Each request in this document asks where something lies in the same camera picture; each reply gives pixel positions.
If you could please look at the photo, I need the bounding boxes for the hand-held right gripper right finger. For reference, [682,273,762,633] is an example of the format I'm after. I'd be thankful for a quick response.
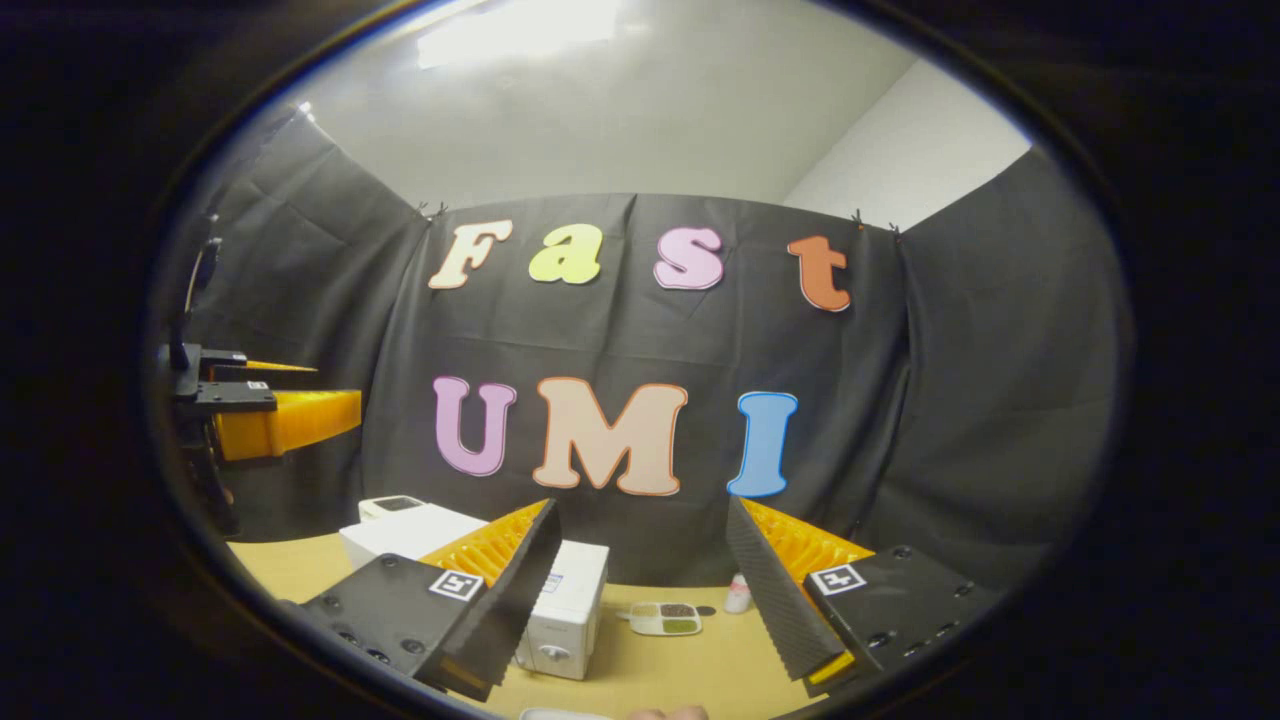
[724,496,1005,701]

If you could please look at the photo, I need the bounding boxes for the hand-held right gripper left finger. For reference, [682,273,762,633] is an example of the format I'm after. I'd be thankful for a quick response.
[280,498,564,704]

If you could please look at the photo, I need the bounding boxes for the white microwave oven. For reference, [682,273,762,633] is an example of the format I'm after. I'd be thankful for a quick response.
[340,503,611,682]

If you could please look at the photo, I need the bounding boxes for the white divided seed dish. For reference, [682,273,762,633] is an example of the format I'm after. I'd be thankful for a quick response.
[628,602,704,638]

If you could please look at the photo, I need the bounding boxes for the white toaster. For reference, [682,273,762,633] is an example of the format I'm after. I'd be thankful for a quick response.
[358,494,427,522]

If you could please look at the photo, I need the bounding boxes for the black backdrop cloth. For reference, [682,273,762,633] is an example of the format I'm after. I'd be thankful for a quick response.
[150,100,1136,591]

